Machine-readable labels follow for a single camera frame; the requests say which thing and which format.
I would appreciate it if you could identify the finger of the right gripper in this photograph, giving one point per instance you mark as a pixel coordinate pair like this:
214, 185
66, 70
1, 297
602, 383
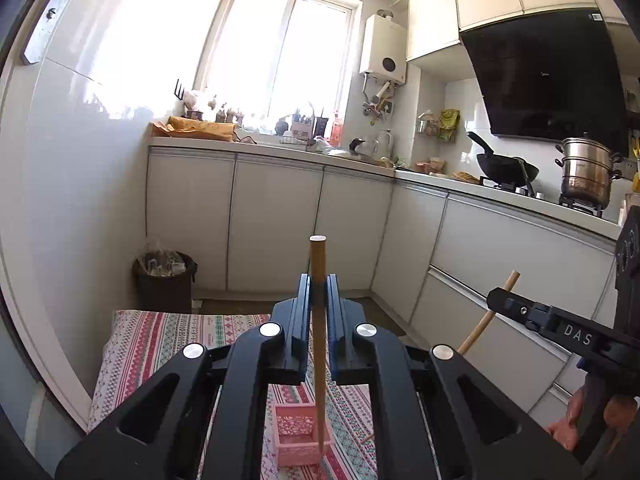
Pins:
566, 329

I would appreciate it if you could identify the white electric kettle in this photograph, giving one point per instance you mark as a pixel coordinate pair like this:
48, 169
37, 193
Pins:
383, 144

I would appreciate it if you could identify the black range hood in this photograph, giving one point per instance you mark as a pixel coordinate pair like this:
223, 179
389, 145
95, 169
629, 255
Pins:
550, 76

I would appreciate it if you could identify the pink plastic lattice basket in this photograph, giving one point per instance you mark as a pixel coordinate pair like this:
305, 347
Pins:
296, 435

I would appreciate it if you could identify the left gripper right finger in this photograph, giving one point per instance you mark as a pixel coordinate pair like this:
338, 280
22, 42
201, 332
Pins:
435, 416

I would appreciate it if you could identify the orange cloth on counter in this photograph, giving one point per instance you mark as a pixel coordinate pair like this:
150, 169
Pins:
179, 127

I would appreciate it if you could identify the kitchen window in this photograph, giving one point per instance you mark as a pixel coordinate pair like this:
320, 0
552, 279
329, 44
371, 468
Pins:
272, 59

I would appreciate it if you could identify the red bottle on counter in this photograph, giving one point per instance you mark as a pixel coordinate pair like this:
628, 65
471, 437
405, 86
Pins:
336, 131

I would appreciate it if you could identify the silver door handle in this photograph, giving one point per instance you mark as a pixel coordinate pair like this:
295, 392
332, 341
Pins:
39, 36

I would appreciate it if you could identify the white water heater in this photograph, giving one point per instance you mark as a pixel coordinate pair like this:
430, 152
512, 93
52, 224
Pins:
383, 53

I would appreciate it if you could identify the patterned handmade tablecloth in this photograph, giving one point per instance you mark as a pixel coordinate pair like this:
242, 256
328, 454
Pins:
141, 342

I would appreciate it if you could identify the stainless steel steamer pot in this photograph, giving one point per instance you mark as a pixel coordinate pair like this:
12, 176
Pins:
587, 174

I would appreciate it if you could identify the person's right hand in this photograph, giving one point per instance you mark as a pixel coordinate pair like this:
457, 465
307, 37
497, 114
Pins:
567, 424

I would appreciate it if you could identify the dark trash bin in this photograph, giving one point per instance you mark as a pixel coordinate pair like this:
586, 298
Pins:
164, 293

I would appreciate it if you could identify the black wok pan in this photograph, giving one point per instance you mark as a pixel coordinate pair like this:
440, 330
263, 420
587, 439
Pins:
502, 169

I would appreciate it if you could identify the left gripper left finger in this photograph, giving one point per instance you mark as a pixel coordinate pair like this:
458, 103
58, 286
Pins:
202, 414

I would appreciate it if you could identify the white base cabinets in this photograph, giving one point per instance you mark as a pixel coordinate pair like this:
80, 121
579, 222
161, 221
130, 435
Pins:
427, 252

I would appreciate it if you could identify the light wooden chopstick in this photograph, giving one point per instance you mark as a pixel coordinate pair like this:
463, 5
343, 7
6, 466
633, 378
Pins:
487, 314
318, 314

